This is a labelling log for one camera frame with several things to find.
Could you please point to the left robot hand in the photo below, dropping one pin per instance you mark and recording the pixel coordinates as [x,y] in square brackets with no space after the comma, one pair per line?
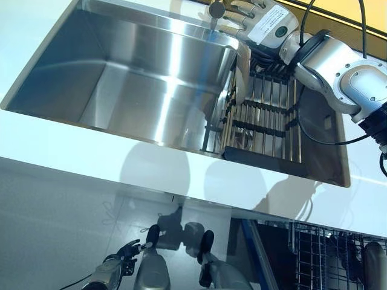
[124,256]

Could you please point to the black built-in dishwasher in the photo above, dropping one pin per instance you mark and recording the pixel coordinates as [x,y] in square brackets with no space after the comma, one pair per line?
[251,259]

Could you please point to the black robot foot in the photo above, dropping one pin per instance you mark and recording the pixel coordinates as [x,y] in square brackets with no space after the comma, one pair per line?
[207,244]
[153,235]

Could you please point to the yellow window with dark frame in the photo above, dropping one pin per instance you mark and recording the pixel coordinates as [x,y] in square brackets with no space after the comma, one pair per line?
[378,12]

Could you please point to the chrome gooseneck kitchen faucet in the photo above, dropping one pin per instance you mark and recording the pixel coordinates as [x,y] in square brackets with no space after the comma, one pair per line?
[216,9]

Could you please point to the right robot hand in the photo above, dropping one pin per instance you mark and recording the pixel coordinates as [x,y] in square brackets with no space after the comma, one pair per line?
[266,24]

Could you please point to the right robot leg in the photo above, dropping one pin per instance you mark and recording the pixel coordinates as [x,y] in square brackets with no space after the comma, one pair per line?
[226,275]

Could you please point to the black left robot foot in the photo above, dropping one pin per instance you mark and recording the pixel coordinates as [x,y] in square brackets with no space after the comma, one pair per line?
[153,235]

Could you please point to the black upper dishwasher rack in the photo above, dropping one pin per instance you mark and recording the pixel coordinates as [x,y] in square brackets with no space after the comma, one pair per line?
[311,256]

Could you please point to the black sink drying rack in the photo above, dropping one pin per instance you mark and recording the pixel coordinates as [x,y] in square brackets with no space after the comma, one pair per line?
[266,127]

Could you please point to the black right robot foot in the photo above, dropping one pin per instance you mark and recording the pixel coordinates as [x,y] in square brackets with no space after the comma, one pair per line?
[207,244]

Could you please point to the stainless steel kitchen sink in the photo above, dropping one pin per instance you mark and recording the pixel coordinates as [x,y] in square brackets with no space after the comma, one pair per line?
[121,75]

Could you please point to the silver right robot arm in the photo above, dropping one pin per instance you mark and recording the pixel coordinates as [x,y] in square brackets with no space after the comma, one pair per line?
[332,57]

